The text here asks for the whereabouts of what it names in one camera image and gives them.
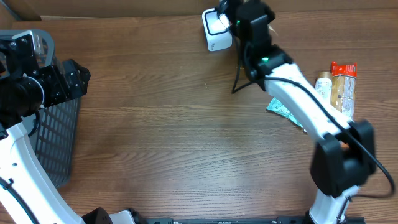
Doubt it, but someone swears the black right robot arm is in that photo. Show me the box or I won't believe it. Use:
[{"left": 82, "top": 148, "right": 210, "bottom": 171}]
[{"left": 215, "top": 0, "right": 377, "bottom": 223}]

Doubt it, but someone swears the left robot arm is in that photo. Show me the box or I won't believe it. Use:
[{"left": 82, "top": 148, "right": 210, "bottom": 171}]
[{"left": 1, "top": 29, "right": 140, "bottom": 224}]

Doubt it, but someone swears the white tube with gold cap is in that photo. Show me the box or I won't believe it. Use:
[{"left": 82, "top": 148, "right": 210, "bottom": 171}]
[{"left": 315, "top": 72, "right": 332, "bottom": 102}]

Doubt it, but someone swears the mint green wipes packet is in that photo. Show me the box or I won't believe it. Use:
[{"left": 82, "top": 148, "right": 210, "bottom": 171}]
[{"left": 267, "top": 98, "right": 303, "bottom": 128}]

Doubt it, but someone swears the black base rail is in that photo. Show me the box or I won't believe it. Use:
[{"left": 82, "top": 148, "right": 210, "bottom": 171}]
[{"left": 136, "top": 216, "right": 366, "bottom": 224}]

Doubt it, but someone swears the brown clear snack bag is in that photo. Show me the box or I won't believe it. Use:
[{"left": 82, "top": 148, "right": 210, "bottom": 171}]
[{"left": 268, "top": 24, "right": 279, "bottom": 36}]

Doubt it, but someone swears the white barcode scanner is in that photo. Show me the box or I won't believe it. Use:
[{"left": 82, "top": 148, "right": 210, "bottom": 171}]
[{"left": 201, "top": 8, "right": 233, "bottom": 52}]

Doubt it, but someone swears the grey plastic mesh basket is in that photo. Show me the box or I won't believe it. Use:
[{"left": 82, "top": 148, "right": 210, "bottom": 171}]
[{"left": 1, "top": 29, "right": 90, "bottom": 187}]

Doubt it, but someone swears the orange spaghetti packet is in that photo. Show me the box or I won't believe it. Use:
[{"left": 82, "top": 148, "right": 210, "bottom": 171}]
[{"left": 330, "top": 62, "right": 357, "bottom": 119}]

